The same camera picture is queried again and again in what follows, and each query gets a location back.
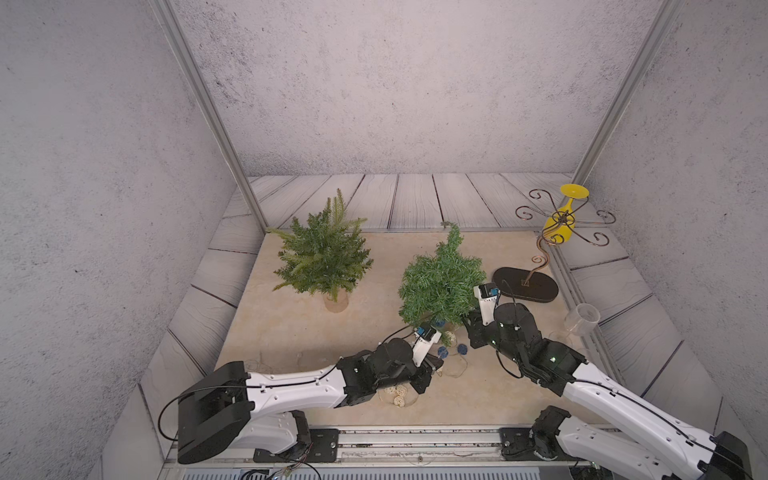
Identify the small christmas tree wooden base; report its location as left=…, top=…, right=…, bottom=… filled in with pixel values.
left=398, top=222, right=487, bottom=327

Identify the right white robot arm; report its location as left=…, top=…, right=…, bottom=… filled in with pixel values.
left=463, top=303, right=752, bottom=479

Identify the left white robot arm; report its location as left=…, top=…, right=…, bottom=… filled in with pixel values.
left=173, top=338, right=443, bottom=465

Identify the left fern tree wooden base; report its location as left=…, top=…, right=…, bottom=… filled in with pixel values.
left=268, top=192, right=373, bottom=313

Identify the clear plastic wine glass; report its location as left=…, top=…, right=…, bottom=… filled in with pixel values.
left=547, top=303, right=601, bottom=350

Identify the beige table mat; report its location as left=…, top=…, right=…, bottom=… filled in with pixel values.
left=217, top=231, right=601, bottom=426

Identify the yellow plastic goblet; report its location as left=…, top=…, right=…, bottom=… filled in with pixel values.
left=542, top=184, right=590, bottom=245

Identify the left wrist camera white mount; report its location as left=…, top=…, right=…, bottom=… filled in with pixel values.
left=412, top=324, right=441, bottom=367

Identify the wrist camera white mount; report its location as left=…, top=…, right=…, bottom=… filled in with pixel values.
left=412, top=324, right=441, bottom=367
left=473, top=282, right=501, bottom=326

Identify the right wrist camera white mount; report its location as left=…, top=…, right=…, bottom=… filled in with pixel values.
left=473, top=282, right=501, bottom=326

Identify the aluminium front rail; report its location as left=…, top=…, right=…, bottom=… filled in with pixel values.
left=161, top=424, right=601, bottom=480

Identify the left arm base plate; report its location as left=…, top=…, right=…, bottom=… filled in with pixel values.
left=253, top=410, right=340, bottom=463

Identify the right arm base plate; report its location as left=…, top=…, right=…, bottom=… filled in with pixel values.
left=498, top=406, right=571, bottom=461

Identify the black scroll wire stand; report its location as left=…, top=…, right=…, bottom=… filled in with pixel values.
left=491, top=188, right=616, bottom=303

